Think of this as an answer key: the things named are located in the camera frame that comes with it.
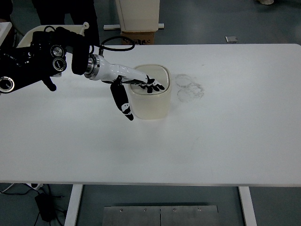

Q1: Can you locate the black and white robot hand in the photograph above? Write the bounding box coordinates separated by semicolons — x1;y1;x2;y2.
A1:
84;54;165;121

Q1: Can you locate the cream trash can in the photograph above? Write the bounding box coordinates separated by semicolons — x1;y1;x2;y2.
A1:
128;65;172;120

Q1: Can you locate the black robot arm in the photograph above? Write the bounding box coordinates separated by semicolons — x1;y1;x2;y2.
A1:
0;26;94;94

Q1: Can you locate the cardboard box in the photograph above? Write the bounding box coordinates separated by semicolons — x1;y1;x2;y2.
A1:
120;32;155;45

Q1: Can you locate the cream plastic chair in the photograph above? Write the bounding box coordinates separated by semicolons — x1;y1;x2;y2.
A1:
17;22;89;48

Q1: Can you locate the small grey floor object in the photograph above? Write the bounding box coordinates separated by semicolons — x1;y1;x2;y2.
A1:
225;36;238;43

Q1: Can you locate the black power adapter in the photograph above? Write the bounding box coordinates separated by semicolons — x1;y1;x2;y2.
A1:
35;193;56;222

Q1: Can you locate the white table leg left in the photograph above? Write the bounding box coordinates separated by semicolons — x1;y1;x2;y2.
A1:
64;184;83;226

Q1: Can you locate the white table leg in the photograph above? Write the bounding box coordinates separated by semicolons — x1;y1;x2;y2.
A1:
64;184;83;226
238;186;257;226

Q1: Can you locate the metal floor plate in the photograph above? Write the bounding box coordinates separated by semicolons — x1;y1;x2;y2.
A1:
102;205;220;226

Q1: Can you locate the white table leg right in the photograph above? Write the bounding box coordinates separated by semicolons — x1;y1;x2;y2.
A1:
238;186;257;226

